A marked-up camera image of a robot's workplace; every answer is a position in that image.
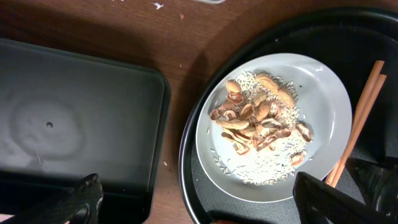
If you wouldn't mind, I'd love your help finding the peanut shells and rice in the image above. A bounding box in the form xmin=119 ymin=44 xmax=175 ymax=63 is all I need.
xmin=209 ymin=71 xmax=312 ymax=185

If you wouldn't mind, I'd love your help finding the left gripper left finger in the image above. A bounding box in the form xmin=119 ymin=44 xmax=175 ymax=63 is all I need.
xmin=3 ymin=174 xmax=103 ymax=224

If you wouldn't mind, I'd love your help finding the wooden chopstick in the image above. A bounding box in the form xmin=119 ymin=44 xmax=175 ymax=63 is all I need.
xmin=328 ymin=74 xmax=387 ymax=187
xmin=325 ymin=60 xmax=384 ymax=185

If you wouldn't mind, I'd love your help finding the grey plate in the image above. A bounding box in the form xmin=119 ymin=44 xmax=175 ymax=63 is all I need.
xmin=195 ymin=53 xmax=352 ymax=203

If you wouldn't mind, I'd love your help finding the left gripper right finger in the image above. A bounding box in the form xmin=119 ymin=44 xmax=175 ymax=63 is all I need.
xmin=293 ymin=172 xmax=397 ymax=224

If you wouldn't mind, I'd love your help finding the black rectangular tray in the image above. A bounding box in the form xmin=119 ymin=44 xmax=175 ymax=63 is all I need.
xmin=1 ymin=39 xmax=171 ymax=223

